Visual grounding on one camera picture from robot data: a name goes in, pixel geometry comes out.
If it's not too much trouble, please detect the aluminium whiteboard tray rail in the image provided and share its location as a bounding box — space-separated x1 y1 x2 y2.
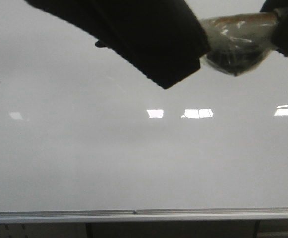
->
0 207 288 224

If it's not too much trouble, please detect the white whiteboard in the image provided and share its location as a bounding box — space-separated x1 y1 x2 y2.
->
0 0 288 212

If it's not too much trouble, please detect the black and white marker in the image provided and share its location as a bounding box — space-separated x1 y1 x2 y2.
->
198 12 278 76

